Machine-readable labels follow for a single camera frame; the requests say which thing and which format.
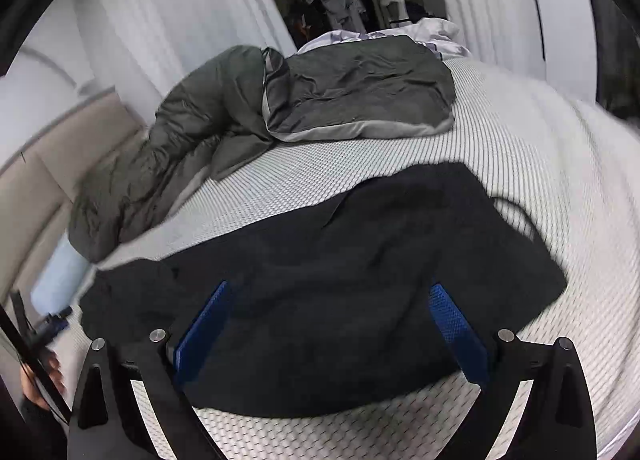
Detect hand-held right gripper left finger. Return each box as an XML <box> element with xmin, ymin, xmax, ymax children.
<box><xmin>67</xmin><ymin>280</ymin><xmax>233</xmax><ymax>460</ymax></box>

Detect white chair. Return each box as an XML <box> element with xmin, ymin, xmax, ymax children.
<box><xmin>380</xmin><ymin>0</ymin><xmax>412</xmax><ymax>30</ymax></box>

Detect white bedsheet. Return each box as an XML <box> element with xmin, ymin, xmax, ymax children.
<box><xmin>297</xmin><ymin>17</ymin><xmax>471</xmax><ymax>60</ymax></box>

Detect white wardrobe door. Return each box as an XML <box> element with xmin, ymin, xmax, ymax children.
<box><xmin>520</xmin><ymin>0</ymin><xmax>601</xmax><ymax>100</ymax></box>

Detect black pants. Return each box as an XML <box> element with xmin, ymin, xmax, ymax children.
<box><xmin>80</xmin><ymin>162</ymin><xmax>568</xmax><ymax>418</ymax></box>

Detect dark grey duvet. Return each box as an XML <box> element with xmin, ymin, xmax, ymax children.
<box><xmin>67</xmin><ymin>34</ymin><xmax>458</xmax><ymax>263</ymax></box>

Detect hanging pale clothes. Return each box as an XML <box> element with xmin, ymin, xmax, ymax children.
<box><xmin>305</xmin><ymin>0</ymin><xmax>371</xmax><ymax>33</ymax></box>

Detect beige padded headboard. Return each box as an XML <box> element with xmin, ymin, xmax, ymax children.
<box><xmin>0</xmin><ymin>90</ymin><xmax>151</xmax><ymax>311</ymax></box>

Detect person's left hand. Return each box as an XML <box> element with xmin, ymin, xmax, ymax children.
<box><xmin>20</xmin><ymin>347</ymin><xmax>67</xmax><ymax>412</ymax></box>

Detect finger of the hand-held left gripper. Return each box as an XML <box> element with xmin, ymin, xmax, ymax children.
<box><xmin>44</xmin><ymin>306</ymin><xmax>74</xmax><ymax>337</ymax></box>

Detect light blue pillow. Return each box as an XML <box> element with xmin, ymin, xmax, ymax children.
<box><xmin>30</xmin><ymin>237</ymin><xmax>93</xmax><ymax>325</ymax></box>

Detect bed with white honeycomb cover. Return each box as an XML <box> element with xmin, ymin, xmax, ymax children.
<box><xmin>0</xmin><ymin>57</ymin><xmax>640</xmax><ymax>460</ymax></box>

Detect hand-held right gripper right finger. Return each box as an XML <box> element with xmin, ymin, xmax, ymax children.
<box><xmin>427</xmin><ymin>282</ymin><xmax>598</xmax><ymax>460</ymax></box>

